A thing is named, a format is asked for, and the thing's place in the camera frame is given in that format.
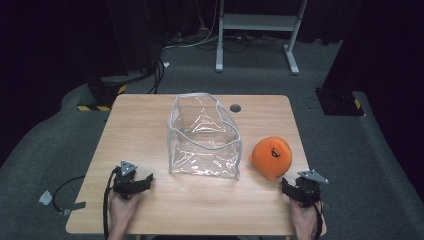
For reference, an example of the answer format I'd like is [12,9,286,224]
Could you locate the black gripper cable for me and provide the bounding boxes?
[102,167,120,240]
[311,199,326,240]

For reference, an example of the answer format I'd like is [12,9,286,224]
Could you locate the small grey tape piece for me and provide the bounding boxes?
[38,189,54,206]

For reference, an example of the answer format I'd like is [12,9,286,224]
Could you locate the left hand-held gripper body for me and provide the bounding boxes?
[112,160,144,201]

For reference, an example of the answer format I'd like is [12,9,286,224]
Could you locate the black striped stand base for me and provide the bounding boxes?
[76,74,129,113]

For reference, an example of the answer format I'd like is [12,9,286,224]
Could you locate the clear plastic bag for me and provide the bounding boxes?
[166,92,244,182]

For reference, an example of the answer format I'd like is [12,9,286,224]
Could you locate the bundle of floor cables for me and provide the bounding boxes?
[162,29,288,54]

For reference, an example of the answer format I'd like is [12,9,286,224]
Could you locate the black hanging cables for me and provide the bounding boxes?
[147,57,166,95]

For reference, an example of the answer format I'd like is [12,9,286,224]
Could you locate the person's right hand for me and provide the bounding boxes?
[288,197,323,235]

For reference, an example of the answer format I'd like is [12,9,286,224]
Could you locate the black floor cable loop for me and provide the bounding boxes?
[51,175,86,214]

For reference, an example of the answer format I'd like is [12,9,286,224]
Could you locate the orange plush toy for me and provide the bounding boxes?
[248,135,294,182]

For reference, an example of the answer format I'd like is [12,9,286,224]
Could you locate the white metal stand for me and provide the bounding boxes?
[215,0,309,76]

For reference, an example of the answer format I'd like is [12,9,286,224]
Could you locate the black square stand base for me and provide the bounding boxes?
[314,87,365,117]

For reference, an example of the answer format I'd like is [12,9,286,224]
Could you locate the person's left hand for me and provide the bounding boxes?
[107,189,143,232]

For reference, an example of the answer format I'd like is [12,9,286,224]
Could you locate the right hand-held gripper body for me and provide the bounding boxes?
[289,169,330,208]

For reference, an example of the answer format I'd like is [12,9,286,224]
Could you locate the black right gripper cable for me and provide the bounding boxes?
[311,199,326,240]

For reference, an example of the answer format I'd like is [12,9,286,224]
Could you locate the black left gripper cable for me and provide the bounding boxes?
[102,167,120,240]

